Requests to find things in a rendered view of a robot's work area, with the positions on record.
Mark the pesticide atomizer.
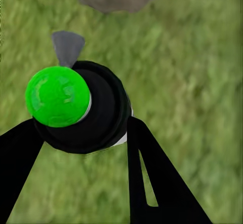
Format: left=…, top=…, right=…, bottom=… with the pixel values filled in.
left=25, top=30, right=135, bottom=154

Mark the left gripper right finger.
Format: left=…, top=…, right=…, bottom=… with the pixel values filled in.
left=127, top=116, right=212, bottom=224

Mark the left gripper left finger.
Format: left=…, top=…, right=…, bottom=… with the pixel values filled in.
left=0, top=119, right=44, bottom=224

